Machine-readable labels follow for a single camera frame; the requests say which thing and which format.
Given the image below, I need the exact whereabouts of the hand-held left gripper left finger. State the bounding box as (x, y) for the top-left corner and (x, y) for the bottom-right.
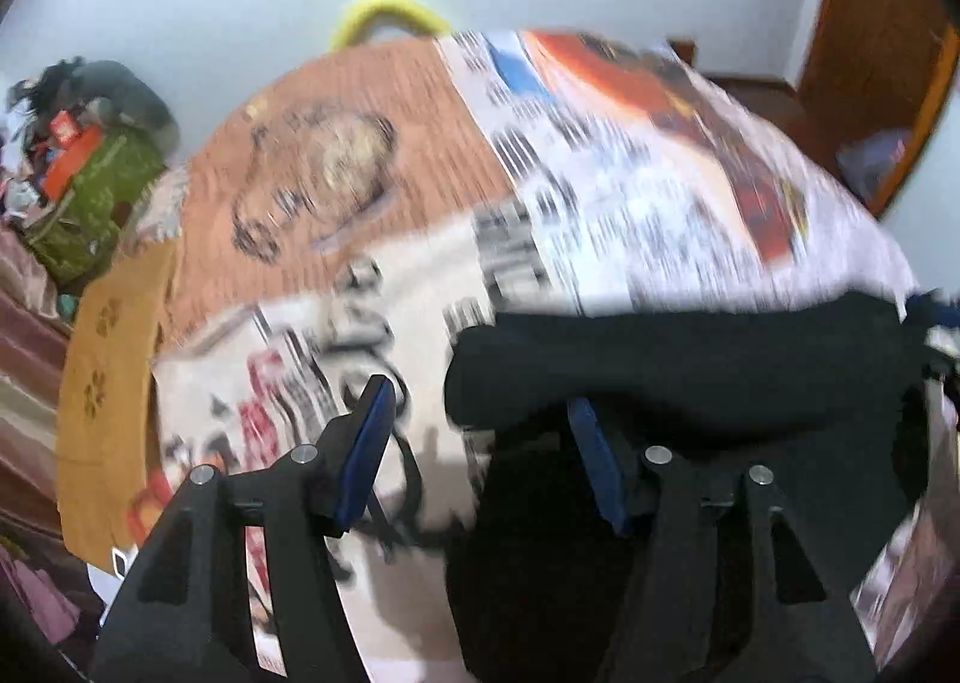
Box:
(90, 374), (397, 683)

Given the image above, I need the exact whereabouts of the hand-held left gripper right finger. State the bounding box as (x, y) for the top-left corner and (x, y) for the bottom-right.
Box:
(568, 396), (878, 683)

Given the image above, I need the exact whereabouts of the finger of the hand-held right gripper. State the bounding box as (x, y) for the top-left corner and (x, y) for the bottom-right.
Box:
(904, 287), (960, 384)

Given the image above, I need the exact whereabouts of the black rhinestone t-shirt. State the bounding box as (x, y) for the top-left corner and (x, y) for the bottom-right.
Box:
(442, 289), (946, 683)

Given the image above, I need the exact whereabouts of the pile of mixed clothes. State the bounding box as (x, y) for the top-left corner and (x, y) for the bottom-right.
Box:
(0, 98), (53, 219)

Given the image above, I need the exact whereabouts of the newspaper print bed sheet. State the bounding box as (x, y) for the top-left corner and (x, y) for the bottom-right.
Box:
(124, 29), (960, 683)

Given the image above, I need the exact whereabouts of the wooden lap table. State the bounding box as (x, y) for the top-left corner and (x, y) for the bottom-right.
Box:
(56, 244), (181, 553)

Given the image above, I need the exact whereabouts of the wooden door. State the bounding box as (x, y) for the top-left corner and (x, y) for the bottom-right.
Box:
(795, 0), (960, 219)

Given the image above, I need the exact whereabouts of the pink striped curtain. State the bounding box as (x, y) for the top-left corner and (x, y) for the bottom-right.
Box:
(0, 225), (83, 526)

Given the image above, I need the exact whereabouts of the pink cloth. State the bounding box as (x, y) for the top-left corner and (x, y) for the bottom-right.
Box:
(0, 540), (80, 643)

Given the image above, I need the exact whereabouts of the green fabric storage bag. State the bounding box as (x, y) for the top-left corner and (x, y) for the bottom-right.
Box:
(19, 136), (166, 287)

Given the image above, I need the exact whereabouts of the orange box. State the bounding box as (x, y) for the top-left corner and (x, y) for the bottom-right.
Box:
(41, 127), (106, 200)

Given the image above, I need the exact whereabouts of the yellow foam hoop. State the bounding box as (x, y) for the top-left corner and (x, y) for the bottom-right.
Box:
(330, 0), (451, 50)

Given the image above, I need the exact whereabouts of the black cloth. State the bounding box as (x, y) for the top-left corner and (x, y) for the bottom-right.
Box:
(11, 57), (87, 107)

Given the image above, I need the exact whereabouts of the black cord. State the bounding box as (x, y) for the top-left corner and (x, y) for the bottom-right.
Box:
(360, 428), (466, 556)

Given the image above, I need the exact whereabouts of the wooden bed frame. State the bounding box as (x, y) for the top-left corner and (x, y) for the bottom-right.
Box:
(667, 38), (807, 130)

